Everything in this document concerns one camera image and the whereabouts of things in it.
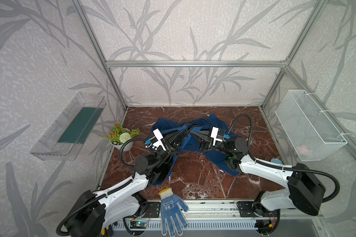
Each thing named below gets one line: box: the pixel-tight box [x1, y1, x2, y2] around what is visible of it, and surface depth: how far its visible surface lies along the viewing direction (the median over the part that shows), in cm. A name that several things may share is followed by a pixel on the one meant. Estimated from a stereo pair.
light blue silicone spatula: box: [270, 158, 283, 165], surface depth 92 cm
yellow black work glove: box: [100, 225, 114, 237], surface depth 68 cm
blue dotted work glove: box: [158, 187, 189, 237], surface depth 75 cm
